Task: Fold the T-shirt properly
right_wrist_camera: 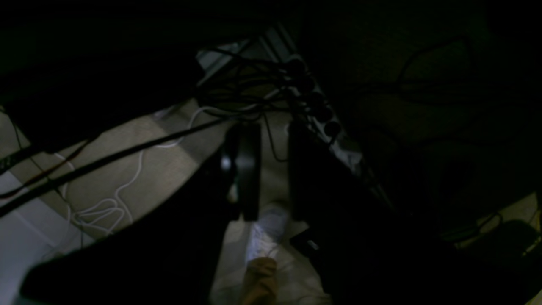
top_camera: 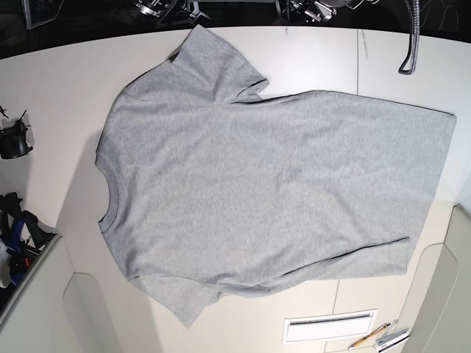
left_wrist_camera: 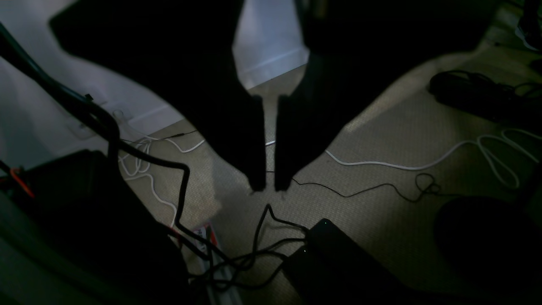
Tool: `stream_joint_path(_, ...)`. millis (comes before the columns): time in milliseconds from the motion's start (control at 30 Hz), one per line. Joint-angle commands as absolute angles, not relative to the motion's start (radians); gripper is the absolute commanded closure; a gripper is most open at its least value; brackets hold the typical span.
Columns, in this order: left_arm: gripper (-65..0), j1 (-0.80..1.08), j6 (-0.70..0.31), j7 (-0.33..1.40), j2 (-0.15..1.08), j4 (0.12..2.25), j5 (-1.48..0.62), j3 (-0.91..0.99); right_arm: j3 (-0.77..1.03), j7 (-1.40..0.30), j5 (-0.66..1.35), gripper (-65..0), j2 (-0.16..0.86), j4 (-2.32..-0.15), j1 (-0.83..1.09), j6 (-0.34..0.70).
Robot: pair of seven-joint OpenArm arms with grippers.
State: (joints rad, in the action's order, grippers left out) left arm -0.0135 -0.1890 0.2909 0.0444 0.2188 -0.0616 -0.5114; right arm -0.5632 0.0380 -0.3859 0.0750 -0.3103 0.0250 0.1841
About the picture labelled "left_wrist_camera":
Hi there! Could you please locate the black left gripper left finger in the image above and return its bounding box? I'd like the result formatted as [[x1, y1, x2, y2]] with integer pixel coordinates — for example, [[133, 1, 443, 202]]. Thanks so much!
[[49, 0, 266, 191]]

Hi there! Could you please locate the black power adapter box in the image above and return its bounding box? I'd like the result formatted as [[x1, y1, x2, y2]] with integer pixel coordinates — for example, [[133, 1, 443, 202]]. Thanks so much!
[[282, 218, 427, 305]]

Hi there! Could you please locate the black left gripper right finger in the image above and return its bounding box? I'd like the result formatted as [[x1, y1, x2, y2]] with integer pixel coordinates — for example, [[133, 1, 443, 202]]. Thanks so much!
[[274, 0, 500, 191]]

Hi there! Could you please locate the thin black floor cable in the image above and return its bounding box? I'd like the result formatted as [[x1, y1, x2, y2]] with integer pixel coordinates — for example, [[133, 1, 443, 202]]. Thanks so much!
[[266, 170, 449, 203]]

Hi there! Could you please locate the thick black cable bundle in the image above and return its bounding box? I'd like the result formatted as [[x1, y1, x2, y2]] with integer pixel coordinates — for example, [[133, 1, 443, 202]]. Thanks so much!
[[0, 23, 310, 291]]

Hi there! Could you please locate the black power strip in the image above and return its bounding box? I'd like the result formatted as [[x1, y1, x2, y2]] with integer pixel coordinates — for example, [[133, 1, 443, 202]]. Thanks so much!
[[428, 70, 542, 133]]

